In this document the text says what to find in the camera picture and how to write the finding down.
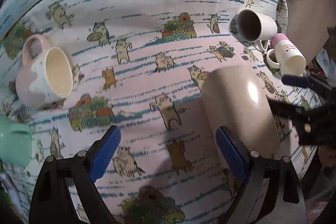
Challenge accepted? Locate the beige square plastic cup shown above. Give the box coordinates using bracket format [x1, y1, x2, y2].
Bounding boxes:
[201, 65, 280, 159]

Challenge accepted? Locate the white mug pink base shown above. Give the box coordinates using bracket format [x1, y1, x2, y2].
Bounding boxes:
[266, 33, 306, 76]

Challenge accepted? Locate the mint green plastic mug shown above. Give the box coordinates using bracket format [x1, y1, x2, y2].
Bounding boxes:
[0, 115, 33, 167]

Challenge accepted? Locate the white mug dark inside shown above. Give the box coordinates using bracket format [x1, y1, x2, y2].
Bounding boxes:
[236, 9, 277, 52]

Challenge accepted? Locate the pink and white mug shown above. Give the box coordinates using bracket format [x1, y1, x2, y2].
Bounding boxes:
[15, 35, 73, 109]

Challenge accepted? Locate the cat pattern bed sheet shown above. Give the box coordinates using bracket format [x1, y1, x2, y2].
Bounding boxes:
[1, 0, 320, 223]

